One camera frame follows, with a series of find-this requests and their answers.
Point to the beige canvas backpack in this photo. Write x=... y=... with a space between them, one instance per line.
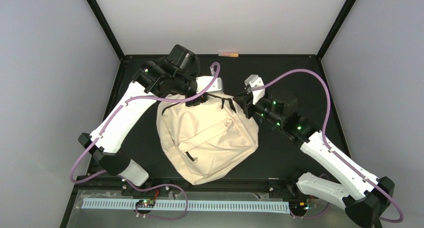
x=205 y=142

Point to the black frame post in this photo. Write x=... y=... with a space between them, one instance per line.
x=338 y=22
x=97 y=11

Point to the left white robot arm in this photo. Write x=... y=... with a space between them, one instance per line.
x=167 y=79

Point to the orange highlighter pen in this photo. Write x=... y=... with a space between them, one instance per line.
x=228 y=54

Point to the black frame post left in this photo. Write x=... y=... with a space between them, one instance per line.
x=97 y=11

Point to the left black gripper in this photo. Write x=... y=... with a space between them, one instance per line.
x=201 y=99

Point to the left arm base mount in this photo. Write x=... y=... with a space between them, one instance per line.
x=129 y=191

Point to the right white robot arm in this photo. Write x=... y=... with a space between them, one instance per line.
x=360 y=193

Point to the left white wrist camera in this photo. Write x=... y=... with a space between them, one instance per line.
x=203 y=81

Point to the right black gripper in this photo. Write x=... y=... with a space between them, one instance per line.
x=245 y=104

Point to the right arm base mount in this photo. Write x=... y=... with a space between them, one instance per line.
x=286 y=190

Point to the light blue slotted cable duct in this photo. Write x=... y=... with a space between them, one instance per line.
x=180 y=205

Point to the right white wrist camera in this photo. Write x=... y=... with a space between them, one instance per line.
x=254 y=85

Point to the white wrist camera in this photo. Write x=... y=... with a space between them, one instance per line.
x=254 y=85
x=203 y=81

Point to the black frame post right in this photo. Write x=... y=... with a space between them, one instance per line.
x=338 y=22

